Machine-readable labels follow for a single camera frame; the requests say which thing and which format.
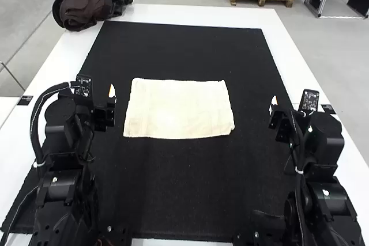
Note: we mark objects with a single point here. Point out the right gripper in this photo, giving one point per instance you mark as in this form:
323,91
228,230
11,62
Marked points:
282,125

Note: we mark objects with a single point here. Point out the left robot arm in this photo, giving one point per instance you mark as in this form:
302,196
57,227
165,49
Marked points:
60,119

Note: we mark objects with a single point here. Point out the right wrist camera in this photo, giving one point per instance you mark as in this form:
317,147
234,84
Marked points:
309,100

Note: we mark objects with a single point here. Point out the pale towel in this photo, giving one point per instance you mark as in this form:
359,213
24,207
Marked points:
178,107

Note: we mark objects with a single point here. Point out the black jacket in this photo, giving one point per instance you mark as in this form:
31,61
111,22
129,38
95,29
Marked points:
86,1

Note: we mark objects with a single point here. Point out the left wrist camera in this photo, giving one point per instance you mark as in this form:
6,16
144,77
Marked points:
84,86

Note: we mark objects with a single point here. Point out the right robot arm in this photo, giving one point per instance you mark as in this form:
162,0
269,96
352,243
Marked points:
325,142

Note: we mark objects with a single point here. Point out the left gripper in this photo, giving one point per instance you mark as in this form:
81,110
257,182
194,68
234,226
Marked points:
105,116

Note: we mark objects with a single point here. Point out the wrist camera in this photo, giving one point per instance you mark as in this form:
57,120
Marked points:
309,100
84,86

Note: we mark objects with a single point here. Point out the black mat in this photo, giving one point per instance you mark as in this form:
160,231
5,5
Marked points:
184,171

